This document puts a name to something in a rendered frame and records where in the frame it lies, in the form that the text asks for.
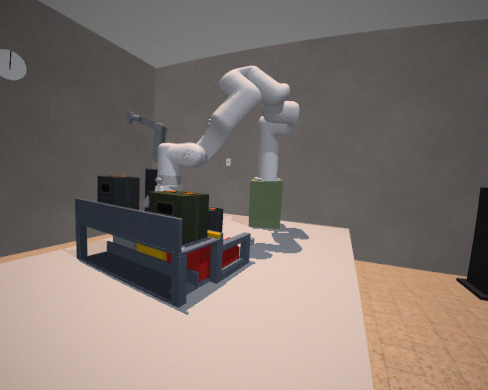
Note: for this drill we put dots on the orange flat bar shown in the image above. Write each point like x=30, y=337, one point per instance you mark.
x=214, y=234

